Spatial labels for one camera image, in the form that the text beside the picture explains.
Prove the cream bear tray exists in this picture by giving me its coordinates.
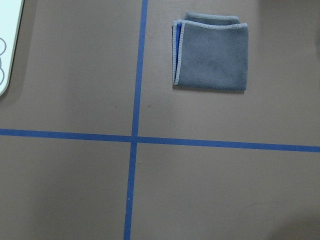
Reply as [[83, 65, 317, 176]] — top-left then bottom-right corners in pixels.
[[0, 0, 24, 95]]

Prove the grey folded cloth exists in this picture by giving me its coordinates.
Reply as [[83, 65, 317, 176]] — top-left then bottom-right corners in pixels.
[[172, 11, 249, 92]]

